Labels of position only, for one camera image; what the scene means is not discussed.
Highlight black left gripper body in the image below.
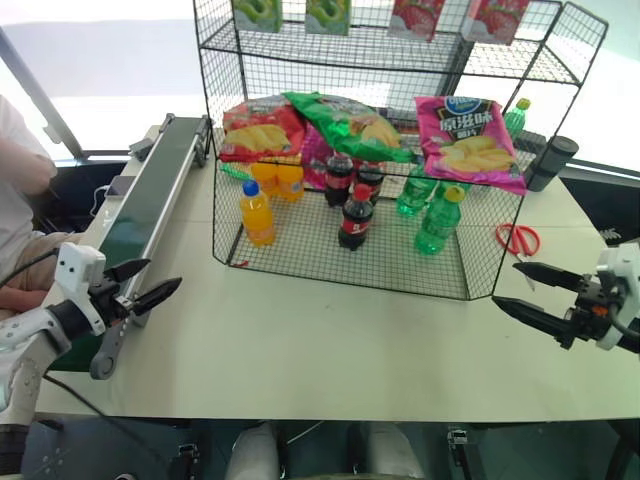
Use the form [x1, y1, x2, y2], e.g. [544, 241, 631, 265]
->
[88, 272, 137, 334]

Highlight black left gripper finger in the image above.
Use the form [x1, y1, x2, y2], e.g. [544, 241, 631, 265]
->
[130, 277, 184, 317]
[102, 258, 152, 286]

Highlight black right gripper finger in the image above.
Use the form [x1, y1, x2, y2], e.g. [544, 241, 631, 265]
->
[512, 262, 584, 292]
[491, 295, 572, 342]

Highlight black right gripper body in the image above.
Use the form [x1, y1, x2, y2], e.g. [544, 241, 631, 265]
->
[553, 274, 622, 352]

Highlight dark green conveyor belt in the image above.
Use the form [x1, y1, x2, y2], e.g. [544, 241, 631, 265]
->
[88, 113, 212, 382]

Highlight smartphone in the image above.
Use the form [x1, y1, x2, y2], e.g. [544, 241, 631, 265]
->
[101, 175, 137, 199]

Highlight black cylinder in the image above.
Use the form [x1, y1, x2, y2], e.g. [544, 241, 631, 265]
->
[523, 135, 581, 193]

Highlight grey control box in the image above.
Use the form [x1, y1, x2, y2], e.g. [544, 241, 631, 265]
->
[128, 139, 157, 163]

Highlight green soda bottle yellow cap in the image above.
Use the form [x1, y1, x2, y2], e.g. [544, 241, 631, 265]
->
[413, 185, 464, 257]
[501, 98, 533, 147]

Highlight orange soda bottle blue cap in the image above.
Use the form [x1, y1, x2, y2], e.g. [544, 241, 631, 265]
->
[239, 180, 277, 249]

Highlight person in white shirt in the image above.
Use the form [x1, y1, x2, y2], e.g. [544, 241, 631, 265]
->
[0, 93, 82, 322]

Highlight black box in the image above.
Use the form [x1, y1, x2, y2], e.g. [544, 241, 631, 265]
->
[513, 130, 550, 152]

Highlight pink chips bag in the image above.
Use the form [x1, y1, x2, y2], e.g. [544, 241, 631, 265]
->
[414, 94, 530, 197]

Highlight white rounded leg cover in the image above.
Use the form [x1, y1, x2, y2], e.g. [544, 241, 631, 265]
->
[366, 421, 427, 480]
[231, 422, 280, 480]

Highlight red chips bag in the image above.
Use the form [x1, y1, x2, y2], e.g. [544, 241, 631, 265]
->
[219, 96, 307, 165]

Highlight cola bottle red cap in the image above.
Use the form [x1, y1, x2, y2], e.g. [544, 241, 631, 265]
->
[337, 183, 377, 252]

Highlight magenta chips bag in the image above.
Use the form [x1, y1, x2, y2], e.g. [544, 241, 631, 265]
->
[301, 123, 332, 192]

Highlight green chips bag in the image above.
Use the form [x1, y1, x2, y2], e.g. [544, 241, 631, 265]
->
[281, 90, 417, 165]

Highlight strawberry juice carton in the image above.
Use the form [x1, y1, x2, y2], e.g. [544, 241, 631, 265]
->
[389, 0, 447, 44]
[459, 0, 532, 47]

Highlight green juice carton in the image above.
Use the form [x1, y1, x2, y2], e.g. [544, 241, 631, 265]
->
[304, 0, 352, 37]
[231, 0, 284, 34]

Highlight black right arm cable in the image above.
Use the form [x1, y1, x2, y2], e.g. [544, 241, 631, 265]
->
[605, 303, 640, 355]

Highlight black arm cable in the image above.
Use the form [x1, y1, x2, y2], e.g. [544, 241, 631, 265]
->
[0, 248, 62, 292]
[605, 303, 640, 355]

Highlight red handled scissors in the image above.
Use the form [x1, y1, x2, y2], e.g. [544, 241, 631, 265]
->
[495, 222, 544, 292]

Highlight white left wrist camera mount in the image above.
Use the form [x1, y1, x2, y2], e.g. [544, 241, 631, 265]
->
[54, 242, 108, 326]

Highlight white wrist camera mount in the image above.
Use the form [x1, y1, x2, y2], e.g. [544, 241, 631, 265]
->
[594, 241, 640, 352]
[54, 242, 108, 326]

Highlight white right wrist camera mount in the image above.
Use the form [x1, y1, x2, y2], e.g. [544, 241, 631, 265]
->
[594, 241, 640, 352]

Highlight white charging cable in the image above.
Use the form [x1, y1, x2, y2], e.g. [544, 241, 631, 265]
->
[88, 183, 114, 219]

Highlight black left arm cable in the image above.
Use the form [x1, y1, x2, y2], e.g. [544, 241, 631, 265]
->
[0, 248, 62, 292]

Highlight black floor cable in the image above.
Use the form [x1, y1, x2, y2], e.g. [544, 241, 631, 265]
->
[41, 373, 169, 480]

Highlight black wire rack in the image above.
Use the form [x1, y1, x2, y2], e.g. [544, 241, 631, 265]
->
[191, 0, 610, 302]

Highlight grey window frame bar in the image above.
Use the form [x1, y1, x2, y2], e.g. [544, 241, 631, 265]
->
[0, 24, 84, 157]

